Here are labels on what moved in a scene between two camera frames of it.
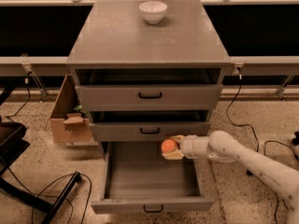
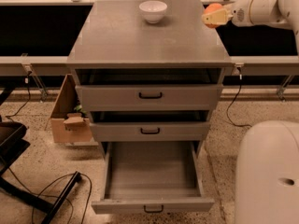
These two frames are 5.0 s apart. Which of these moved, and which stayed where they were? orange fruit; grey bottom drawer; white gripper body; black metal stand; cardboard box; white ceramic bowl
Moved: orange fruit; white gripper body
Stayed: grey bottom drawer; white ceramic bowl; cardboard box; black metal stand
